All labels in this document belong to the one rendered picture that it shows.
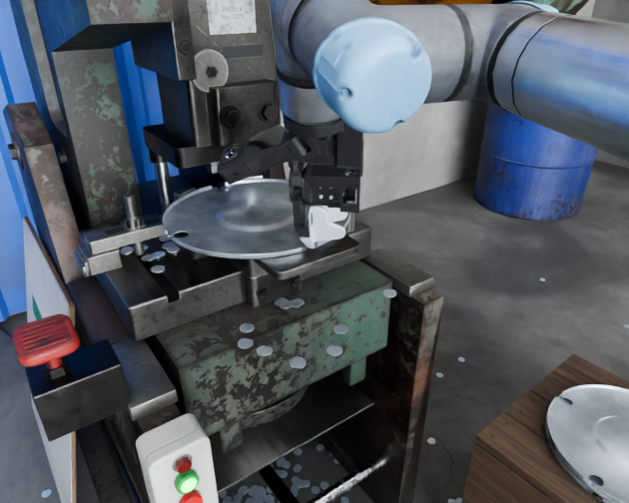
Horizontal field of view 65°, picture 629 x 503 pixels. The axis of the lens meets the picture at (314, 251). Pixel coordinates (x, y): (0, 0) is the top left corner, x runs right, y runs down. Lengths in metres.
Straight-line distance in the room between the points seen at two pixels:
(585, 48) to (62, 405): 0.60
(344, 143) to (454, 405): 1.16
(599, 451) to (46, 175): 1.12
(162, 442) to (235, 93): 0.46
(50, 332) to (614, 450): 0.92
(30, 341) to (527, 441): 0.84
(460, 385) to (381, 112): 1.35
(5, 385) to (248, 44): 1.40
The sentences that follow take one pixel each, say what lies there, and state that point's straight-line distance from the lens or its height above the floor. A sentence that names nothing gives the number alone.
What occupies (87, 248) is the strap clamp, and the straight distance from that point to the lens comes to 0.85.
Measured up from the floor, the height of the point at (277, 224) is 0.79.
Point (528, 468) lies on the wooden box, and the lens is 1.02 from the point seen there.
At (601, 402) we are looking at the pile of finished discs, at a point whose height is 0.37.
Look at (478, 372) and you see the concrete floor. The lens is 1.71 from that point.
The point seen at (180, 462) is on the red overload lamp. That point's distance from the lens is 0.63.
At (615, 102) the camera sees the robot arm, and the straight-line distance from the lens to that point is 0.34.
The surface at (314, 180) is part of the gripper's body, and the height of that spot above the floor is 0.91.
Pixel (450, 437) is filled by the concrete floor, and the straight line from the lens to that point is 1.50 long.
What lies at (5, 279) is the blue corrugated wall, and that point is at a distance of 2.09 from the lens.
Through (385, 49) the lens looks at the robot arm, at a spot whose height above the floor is 1.06.
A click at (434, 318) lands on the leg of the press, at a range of 0.90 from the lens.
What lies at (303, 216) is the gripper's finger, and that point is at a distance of 0.57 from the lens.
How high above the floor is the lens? 1.10
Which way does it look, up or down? 28 degrees down
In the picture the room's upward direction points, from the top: straight up
